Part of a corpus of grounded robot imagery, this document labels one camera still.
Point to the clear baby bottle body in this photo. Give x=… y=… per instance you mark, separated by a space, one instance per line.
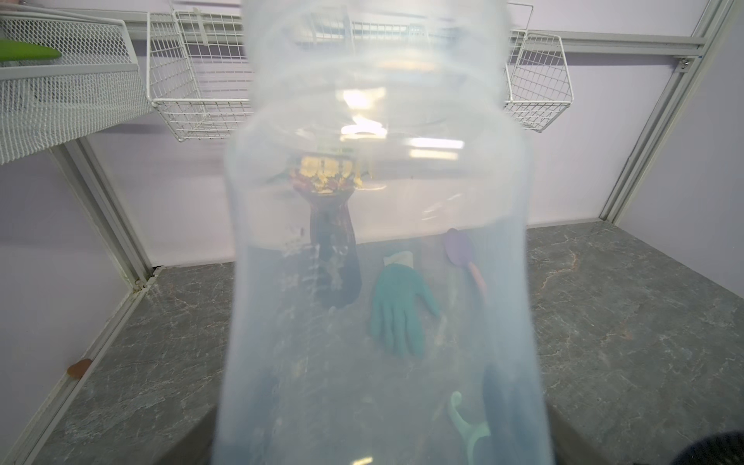
x=308 y=384

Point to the dark glass vase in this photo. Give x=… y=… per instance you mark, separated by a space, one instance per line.
x=339 y=279

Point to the green garden glove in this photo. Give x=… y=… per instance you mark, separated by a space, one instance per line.
x=394 y=320

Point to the yellow flower bouquet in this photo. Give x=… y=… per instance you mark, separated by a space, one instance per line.
x=325 y=176

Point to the artificial pink tulip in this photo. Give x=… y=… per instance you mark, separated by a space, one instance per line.
x=14 y=51

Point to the white wire wall shelf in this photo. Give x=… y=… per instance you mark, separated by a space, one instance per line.
x=199 y=78

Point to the white mesh wall basket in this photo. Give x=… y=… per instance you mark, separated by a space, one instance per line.
x=96 y=83

